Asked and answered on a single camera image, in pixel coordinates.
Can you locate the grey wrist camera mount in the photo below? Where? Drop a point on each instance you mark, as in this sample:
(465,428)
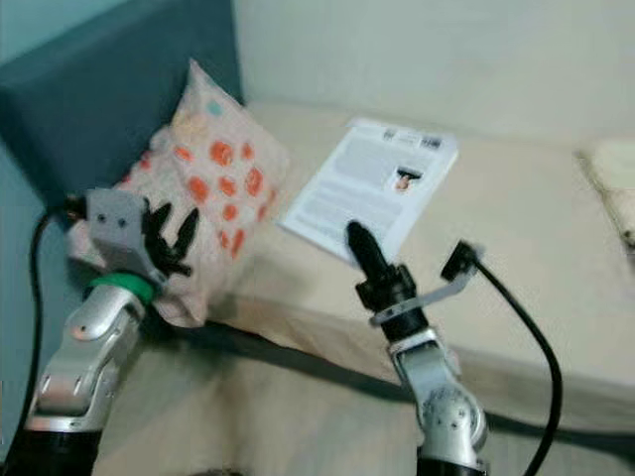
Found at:
(432,296)
(114,226)

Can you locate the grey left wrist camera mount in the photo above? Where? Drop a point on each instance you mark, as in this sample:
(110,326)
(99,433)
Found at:
(114,226)

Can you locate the white pillow with coloured dots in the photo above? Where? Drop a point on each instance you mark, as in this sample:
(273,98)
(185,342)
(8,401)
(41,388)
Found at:
(228,169)

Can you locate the white blanket with black print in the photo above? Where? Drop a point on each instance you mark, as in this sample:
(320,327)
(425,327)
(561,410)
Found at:
(610,178)

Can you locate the blue padded headboard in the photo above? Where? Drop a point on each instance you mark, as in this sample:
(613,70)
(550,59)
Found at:
(99,89)

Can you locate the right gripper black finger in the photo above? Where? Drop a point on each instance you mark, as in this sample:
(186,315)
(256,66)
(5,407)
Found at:
(368,253)

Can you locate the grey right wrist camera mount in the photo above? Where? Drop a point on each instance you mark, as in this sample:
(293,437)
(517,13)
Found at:
(432,296)

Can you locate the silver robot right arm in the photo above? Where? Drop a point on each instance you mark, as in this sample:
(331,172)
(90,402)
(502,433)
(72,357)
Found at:
(446,416)

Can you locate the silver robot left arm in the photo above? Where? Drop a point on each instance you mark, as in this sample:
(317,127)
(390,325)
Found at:
(89,347)

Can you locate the dark blue bed frame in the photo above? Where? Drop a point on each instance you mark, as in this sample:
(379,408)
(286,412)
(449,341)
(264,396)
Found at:
(278,354)

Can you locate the beige bed mattress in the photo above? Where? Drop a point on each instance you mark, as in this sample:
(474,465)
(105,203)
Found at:
(506,228)

